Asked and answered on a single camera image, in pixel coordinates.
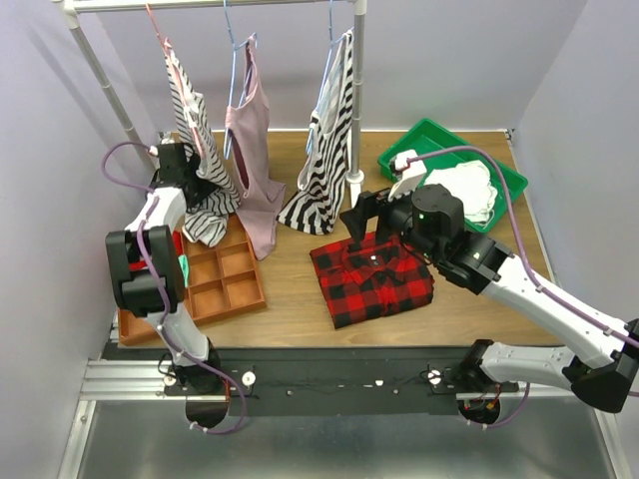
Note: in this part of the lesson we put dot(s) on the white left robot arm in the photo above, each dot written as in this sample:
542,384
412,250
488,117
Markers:
146,275

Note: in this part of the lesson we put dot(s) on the thin striped tank top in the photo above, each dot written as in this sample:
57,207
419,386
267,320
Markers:
208,222

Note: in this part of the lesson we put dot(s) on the silver clothes rack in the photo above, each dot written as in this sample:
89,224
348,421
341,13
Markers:
71,10

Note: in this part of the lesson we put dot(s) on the red black plaid shirt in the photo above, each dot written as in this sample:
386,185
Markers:
370,279

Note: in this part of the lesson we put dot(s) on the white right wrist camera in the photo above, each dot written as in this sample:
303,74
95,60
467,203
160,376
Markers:
409,174

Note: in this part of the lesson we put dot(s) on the teal cloth bundle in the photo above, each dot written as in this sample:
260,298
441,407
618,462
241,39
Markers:
185,268

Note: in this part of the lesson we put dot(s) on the green plastic tray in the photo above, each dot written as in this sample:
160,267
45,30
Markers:
427,137

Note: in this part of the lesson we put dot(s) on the mauve tank top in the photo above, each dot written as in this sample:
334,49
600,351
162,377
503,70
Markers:
262,198

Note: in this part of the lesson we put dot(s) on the orange compartment organizer box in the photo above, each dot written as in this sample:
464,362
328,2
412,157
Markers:
224,280

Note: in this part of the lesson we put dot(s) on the blue hanger with mauve top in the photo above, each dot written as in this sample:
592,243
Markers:
237,95

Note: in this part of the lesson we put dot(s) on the white cloth in tray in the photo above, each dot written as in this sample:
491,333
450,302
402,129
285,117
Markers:
470,182

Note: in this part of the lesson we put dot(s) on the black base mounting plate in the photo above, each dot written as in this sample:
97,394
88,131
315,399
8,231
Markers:
327,382

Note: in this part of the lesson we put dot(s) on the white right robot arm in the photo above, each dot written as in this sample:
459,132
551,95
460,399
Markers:
598,358

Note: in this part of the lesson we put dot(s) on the bold black white striped top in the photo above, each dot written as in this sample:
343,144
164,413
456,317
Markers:
314,207

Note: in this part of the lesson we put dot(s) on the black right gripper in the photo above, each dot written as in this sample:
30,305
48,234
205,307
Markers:
367,207

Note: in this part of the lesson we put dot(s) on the pink wire hanger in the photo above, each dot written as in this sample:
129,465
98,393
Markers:
186,103

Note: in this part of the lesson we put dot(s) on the blue hanger with striped top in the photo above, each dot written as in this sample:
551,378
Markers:
331,82

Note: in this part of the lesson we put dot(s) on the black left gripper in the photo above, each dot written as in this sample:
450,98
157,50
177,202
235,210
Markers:
187,170

